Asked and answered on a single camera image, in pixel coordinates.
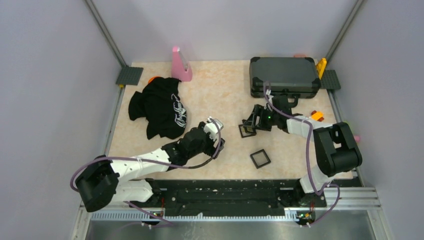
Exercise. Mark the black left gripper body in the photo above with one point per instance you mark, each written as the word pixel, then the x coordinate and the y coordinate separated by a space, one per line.
pixel 210 149

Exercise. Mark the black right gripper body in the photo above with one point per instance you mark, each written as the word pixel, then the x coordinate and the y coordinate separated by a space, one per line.
pixel 260 111

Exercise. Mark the black square frame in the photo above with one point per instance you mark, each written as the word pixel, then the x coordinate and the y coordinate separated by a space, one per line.
pixel 246 132
pixel 260 158

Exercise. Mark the black printed t-shirt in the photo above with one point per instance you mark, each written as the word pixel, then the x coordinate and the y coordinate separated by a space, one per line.
pixel 160 104

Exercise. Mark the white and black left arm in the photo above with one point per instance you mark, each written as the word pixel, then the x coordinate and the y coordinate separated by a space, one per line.
pixel 109 180

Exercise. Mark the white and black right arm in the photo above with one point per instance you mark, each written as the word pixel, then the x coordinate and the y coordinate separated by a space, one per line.
pixel 330 149

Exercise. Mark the black hard carrying case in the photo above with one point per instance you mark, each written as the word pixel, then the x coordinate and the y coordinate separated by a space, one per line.
pixel 293 77

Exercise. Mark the orange toy car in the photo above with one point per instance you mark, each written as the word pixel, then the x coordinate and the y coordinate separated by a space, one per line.
pixel 317 116

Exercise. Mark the salmon toy block behind case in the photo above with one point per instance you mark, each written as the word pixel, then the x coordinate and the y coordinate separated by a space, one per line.
pixel 299 55

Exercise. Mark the dark grey baseplate right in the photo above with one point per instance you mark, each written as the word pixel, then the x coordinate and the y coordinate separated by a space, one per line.
pixel 330 81

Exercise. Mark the dark grey baseplate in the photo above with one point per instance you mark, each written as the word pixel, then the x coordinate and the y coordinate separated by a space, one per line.
pixel 129 75
pixel 330 81

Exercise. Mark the yellow toy piece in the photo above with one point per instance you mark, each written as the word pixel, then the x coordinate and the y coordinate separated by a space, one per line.
pixel 320 67

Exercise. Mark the pink wedge stand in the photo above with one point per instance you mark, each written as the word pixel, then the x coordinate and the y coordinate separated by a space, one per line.
pixel 180 67

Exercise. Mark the dark grey baseplate left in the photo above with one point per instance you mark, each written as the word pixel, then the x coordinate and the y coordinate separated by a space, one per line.
pixel 129 75

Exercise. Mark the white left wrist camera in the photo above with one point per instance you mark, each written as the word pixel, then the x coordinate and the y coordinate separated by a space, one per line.
pixel 213 127

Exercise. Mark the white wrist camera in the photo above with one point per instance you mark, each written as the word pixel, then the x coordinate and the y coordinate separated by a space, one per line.
pixel 213 127
pixel 269 99

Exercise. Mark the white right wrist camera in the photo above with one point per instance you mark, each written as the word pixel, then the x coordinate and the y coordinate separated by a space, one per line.
pixel 269 99

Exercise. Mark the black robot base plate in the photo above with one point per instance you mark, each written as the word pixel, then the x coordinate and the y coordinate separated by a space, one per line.
pixel 230 198

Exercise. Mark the aluminium frame rail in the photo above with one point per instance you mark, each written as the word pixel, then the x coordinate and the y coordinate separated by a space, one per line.
pixel 351 198

